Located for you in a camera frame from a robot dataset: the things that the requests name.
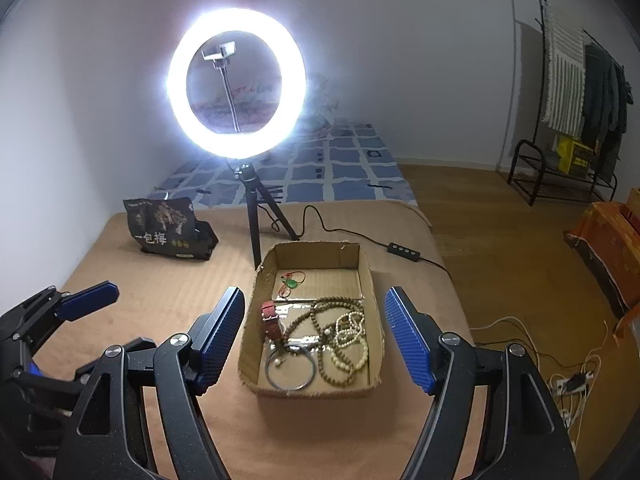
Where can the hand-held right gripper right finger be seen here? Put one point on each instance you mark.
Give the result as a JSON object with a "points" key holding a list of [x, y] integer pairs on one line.
{"points": [[407, 340]]}

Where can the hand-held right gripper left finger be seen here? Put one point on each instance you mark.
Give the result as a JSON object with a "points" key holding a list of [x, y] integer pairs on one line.
{"points": [[220, 340]]}

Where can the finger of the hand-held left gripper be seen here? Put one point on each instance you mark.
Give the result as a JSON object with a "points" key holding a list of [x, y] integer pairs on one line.
{"points": [[87, 300], [135, 344]]}

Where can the cardboard box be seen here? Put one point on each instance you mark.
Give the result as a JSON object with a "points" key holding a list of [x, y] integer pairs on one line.
{"points": [[252, 345]]}

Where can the thin blue bangle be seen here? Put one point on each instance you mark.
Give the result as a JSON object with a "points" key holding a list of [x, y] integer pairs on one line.
{"points": [[270, 381]]}

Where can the black snack bag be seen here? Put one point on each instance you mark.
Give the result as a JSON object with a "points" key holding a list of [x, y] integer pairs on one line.
{"points": [[165, 230]]}

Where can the blue patterned bed sheet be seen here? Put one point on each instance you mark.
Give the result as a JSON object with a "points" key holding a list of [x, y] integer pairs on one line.
{"points": [[345, 165]]}

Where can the black shoe rack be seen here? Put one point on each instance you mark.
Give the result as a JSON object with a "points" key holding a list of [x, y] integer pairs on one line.
{"points": [[522, 170]]}

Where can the orange cloth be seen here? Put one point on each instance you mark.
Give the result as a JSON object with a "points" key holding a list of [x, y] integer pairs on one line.
{"points": [[607, 240]]}

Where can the floral quilt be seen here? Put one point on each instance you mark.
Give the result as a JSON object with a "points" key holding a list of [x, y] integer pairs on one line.
{"points": [[250, 105]]}

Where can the yellow box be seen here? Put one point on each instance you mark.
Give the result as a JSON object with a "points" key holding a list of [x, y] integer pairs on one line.
{"points": [[575, 155]]}

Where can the phone holder clamp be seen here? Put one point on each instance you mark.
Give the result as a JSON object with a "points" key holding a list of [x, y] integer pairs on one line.
{"points": [[222, 52]]}

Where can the dark hanging clothing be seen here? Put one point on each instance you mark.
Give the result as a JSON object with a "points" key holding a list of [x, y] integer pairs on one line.
{"points": [[605, 110]]}

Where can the striped white towel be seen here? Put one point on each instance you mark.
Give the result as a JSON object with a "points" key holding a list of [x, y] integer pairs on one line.
{"points": [[565, 70]]}

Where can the black clothes rack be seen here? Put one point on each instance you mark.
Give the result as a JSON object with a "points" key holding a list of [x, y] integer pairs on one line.
{"points": [[541, 5]]}

